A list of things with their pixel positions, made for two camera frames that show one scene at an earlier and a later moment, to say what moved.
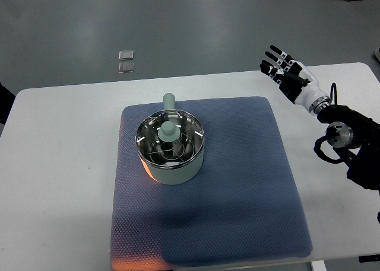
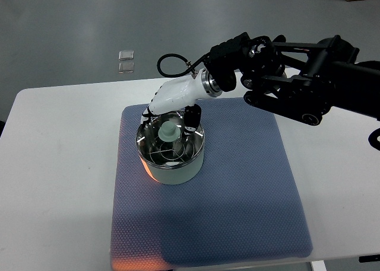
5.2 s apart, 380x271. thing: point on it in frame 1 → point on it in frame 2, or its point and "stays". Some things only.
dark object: (6, 100) → (2, 123)
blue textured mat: (250, 202) stays
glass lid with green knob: (170, 139) stays
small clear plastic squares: (126, 67) stays
